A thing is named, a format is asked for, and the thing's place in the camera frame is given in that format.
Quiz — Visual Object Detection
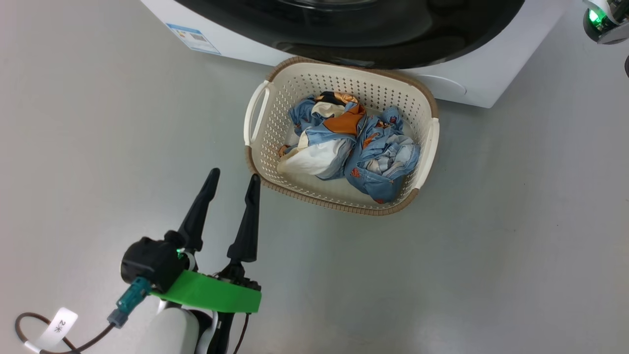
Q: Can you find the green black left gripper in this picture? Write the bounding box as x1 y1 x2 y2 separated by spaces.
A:
151 168 262 314

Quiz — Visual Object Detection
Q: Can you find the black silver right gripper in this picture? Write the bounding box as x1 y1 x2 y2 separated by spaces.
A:
583 0 629 45

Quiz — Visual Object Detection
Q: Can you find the white orange blue garment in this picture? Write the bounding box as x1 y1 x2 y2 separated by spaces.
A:
277 91 367 180

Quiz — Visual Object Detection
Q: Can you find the blue garment with orange prints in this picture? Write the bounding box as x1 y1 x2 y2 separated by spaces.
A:
344 106 421 204

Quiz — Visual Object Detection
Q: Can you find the round black glass washer door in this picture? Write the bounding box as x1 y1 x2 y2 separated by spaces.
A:
174 0 526 70

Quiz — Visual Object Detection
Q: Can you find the white front-load washing machine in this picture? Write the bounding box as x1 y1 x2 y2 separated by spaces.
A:
140 0 573 109

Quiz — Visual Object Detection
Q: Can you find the cream perforated plastic laundry basket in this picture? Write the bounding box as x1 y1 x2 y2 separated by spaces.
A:
244 56 440 216

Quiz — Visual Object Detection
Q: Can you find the round white filter cover flap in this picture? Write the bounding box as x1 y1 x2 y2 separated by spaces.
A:
417 74 467 97

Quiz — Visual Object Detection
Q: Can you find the blue white energy label sticker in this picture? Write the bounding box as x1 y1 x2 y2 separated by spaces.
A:
166 23 221 55

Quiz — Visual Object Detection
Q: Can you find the teal cable connector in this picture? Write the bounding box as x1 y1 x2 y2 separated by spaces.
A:
107 277 152 329

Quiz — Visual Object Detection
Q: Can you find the thin brown cable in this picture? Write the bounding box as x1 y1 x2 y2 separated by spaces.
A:
15 313 116 354

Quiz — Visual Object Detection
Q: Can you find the white paper cable tag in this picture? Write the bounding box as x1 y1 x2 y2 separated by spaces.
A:
25 307 78 353

